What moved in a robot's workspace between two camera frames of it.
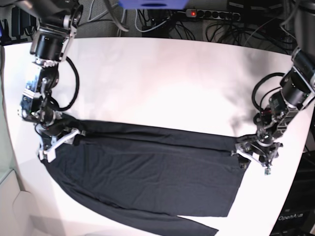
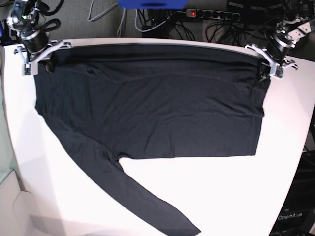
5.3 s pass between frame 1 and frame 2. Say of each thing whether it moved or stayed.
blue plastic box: stayed
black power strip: stayed
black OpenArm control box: stayed
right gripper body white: moved
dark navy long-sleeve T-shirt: moved
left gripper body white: moved
